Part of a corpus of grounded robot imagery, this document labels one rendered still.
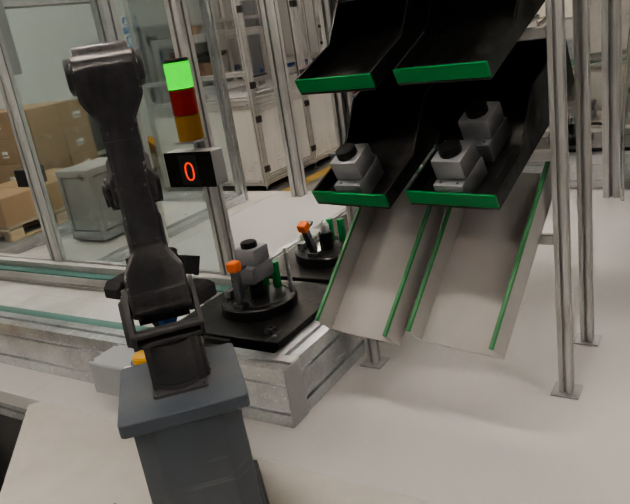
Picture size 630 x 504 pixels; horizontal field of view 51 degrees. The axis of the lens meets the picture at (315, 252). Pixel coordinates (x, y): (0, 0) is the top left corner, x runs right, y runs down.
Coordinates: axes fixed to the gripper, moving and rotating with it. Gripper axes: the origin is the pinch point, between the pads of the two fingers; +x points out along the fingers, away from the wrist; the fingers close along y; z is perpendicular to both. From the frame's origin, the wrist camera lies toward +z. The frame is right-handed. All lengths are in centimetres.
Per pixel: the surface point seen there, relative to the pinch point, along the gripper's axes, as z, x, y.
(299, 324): 15.8, 6.9, -13.8
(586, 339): 41, 17, -55
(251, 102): 430, 26, 300
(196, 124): 32.6, -24.5, 15.0
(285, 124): 128, -7, 60
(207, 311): 16.5, 7.3, 6.9
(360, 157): 13.7, -22.0, -30.3
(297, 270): 37.9, 7.3, 0.5
